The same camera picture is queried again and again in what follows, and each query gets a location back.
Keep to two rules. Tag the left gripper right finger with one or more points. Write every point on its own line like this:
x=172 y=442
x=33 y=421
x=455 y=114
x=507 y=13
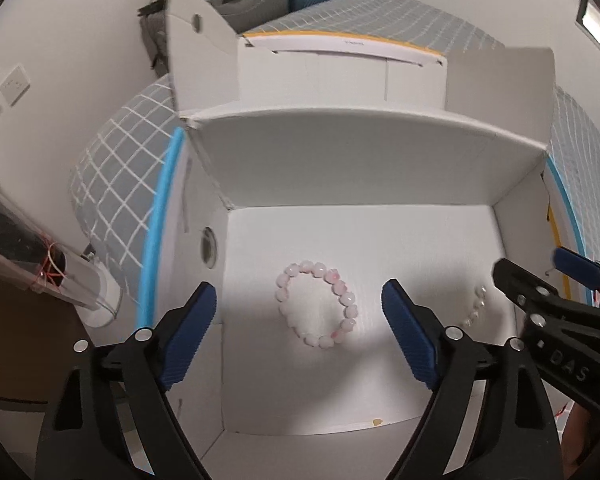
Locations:
x=516 y=435

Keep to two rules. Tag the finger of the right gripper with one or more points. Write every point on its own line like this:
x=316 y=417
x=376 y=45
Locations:
x=581 y=269
x=533 y=295

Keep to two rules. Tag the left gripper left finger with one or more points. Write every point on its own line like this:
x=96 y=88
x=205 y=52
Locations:
x=82 y=436

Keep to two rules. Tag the grey checked bed sheet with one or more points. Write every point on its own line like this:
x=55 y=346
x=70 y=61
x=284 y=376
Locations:
x=113 y=185

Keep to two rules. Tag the yellow blue cardboard box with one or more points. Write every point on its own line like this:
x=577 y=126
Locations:
x=315 y=167

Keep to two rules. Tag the grey hard suitcase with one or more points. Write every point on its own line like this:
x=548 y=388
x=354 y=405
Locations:
x=242 y=15

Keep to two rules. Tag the white wall socket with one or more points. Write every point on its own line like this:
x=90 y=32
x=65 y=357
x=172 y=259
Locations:
x=15 y=85

